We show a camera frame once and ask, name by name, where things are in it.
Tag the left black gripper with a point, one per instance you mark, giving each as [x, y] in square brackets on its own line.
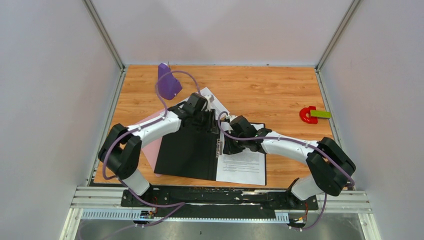
[211, 126]

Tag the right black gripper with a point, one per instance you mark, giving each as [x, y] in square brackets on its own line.
[229, 149]

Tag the metal folder clip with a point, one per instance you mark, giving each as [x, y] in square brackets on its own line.
[218, 148]

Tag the printed white paper sheet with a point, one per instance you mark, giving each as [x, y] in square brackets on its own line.
[246, 167]

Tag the red folder with black inside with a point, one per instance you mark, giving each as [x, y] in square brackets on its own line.
[189, 154]

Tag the pink clipboard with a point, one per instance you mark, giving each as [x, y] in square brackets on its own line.
[151, 152]

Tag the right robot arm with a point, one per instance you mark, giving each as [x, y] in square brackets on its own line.
[330, 168]

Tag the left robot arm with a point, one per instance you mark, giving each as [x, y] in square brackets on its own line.
[121, 150]

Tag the purple plastic stand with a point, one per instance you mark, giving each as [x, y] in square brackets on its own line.
[168, 86]

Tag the red magnet shaped toy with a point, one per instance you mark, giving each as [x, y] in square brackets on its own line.
[306, 116]

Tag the green rectangular block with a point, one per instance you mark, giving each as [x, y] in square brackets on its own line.
[320, 114]

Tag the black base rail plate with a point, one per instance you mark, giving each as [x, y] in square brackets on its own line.
[219, 202]

